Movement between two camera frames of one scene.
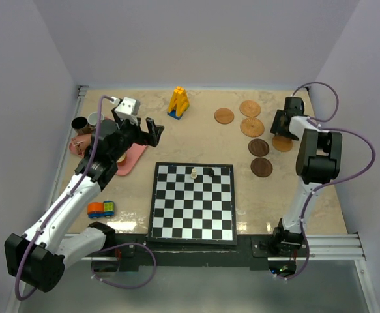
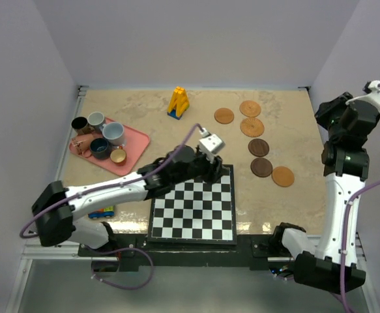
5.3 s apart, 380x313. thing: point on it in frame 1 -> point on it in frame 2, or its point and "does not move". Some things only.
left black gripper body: [128, 135] -> [200, 166]
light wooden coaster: [282, 143] -> [283, 176]
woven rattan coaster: [250, 108] does not move
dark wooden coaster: [261, 167] does not move
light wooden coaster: [224, 115] does not move
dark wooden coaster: [259, 147] does not move
